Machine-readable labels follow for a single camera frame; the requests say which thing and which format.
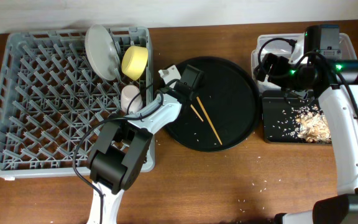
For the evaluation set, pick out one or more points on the grey dishwasher rack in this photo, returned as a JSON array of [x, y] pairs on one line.
[[51, 102]]

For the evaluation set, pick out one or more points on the round black tray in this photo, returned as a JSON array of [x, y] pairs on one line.
[[231, 99]]

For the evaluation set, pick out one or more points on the pink cup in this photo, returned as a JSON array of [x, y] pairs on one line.
[[127, 95]]

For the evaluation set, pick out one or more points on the yellow bowl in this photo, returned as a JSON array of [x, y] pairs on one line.
[[134, 62]]

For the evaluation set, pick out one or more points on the food scraps pile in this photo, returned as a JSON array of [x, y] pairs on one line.
[[313, 128]]

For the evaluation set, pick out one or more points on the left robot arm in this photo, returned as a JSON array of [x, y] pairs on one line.
[[121, 148]]

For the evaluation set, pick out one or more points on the wooden chopstick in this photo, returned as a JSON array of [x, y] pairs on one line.
[[209, 120], [196, 113]]

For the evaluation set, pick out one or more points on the grey round plate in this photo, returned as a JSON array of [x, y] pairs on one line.
[[101, 52]]

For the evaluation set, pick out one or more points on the black rectangular tray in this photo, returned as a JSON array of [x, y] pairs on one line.
[[279, 113]]

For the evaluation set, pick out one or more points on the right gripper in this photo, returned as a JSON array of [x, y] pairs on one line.
[[280, 84]]

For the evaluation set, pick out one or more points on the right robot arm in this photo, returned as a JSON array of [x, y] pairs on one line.
[[316, 64]]

